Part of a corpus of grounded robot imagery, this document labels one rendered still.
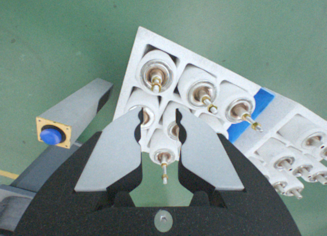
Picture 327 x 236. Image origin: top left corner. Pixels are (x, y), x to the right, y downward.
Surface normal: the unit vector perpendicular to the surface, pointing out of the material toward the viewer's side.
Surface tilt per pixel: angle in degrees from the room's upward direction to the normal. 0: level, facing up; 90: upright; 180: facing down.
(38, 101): 0
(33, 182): 90
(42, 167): 90
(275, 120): 90
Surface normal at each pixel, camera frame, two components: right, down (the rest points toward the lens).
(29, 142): 0.04, 0.50
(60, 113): 0.39, -0.80
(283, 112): -0.90, -0.36
